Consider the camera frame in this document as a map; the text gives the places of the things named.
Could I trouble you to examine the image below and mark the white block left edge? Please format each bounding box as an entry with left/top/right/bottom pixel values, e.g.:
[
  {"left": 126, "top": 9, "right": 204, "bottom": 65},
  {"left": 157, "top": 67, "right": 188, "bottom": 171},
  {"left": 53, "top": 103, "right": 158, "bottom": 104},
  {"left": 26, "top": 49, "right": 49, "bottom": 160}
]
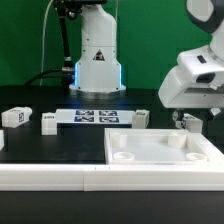
[{"left": 0, "top": 130, "right": 4, "bottom": 151}]

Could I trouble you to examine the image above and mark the white front fence rail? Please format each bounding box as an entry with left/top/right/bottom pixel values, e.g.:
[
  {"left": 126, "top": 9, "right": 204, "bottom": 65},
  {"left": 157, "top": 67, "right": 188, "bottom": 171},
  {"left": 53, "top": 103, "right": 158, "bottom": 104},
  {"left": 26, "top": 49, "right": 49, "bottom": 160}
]
[{"left": 0, "top": 164, "right": 224, "bottom": 191}]

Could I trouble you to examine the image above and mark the white cable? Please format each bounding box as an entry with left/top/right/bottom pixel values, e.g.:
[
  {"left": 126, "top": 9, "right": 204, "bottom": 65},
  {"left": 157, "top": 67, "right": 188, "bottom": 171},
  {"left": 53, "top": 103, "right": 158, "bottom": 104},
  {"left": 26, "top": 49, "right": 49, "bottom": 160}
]
[{"left": 39, "top": 0, "right": 55, "bottom": 87}]

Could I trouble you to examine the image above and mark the white marker base plate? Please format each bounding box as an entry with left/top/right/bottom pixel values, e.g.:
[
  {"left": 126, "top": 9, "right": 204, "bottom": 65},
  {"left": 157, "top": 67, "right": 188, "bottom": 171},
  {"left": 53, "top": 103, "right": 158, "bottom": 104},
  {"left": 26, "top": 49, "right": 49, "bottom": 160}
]
[{"left": 56, "top": 109, "right": 134, "bottom": 124}]

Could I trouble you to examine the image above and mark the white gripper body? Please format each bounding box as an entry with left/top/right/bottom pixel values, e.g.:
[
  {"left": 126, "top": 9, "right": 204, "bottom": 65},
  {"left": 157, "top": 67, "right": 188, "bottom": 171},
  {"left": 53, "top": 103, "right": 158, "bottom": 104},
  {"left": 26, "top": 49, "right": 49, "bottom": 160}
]
[{"left": 158, "top": 66, "right": 224, "bottom": 109}]

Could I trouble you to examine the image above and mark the black cable bundle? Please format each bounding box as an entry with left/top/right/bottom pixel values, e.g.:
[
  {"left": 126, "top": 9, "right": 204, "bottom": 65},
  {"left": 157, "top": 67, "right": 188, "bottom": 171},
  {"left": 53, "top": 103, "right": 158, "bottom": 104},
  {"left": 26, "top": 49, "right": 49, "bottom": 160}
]
[{"left": 23, "top": 67, "right": 75, "bottom": 86}]

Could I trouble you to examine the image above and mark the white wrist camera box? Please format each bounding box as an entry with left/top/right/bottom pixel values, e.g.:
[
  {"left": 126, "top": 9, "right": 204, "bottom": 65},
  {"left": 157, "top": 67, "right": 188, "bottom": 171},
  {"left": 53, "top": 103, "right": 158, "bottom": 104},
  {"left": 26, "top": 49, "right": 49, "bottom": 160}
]
[{"left": 177, "top": 45, "right": 224, "bottom": 86}]

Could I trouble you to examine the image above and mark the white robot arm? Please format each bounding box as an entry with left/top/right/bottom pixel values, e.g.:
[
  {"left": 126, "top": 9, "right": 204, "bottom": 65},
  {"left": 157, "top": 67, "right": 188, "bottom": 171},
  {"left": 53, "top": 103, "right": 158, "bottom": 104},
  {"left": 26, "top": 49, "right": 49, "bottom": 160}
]
[{"left": 70, "top": 0, "right": 224, "bottom": 120}]

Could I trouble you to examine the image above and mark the white square tabletop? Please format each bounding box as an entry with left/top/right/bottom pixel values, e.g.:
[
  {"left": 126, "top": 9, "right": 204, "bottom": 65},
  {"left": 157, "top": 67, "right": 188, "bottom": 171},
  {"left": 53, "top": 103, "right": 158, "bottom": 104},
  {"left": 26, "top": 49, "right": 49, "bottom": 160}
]
[{"left": 104, "top": 128, "right": 224, "bottom": 165}]

